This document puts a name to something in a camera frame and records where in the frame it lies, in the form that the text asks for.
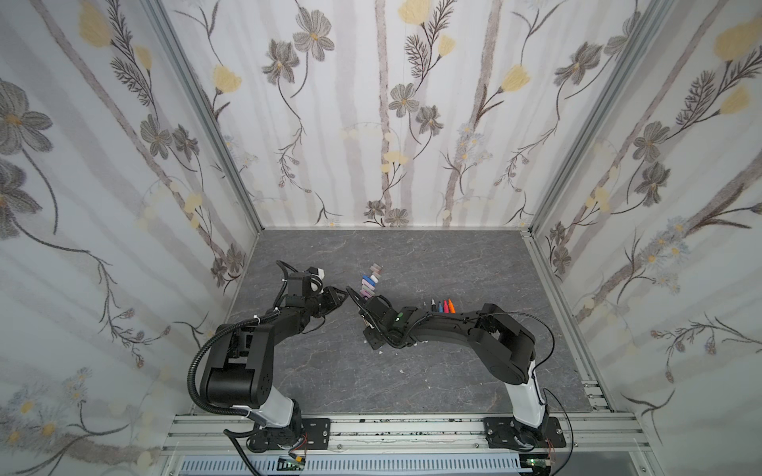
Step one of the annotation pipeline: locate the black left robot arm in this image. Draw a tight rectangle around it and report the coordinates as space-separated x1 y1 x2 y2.
187 260 347 453

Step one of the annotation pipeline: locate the small circuit board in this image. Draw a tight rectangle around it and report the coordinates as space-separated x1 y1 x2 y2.
276 456 306 471

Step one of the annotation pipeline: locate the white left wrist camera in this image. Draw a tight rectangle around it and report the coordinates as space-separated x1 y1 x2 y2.
307 267 325 294

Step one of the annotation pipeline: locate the white cable duct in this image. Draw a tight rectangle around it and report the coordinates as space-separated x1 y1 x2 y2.
177 454 525 476

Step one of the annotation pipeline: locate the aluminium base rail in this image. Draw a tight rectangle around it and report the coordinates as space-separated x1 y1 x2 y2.
160 412 665 475

